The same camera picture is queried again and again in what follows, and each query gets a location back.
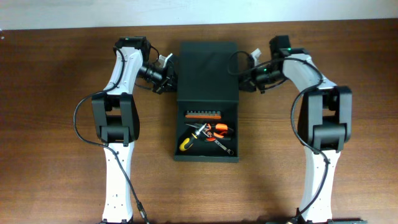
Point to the yellow black screwdriver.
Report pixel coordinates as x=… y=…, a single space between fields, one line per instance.
x=188 y=142

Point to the small red cutting pliers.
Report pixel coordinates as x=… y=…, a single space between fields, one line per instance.
x=209 y=139

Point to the orange bit holder strip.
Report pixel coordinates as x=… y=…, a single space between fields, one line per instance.
x=203 y=115

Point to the silver ring wrench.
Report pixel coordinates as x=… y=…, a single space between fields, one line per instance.
x=230 y=152

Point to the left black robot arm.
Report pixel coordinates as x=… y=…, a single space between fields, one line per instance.
x=117 y=122

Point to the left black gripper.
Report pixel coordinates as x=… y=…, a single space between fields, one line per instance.
x=170 y=83

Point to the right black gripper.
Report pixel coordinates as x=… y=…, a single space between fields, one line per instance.
x=250 y=81

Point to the orange black long-nose pliers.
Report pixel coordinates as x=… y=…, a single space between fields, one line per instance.
x=218 y=131

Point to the black gift box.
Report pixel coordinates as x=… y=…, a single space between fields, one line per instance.
x=204 y=84

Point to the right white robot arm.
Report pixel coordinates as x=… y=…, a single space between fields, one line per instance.
x=320 y=116

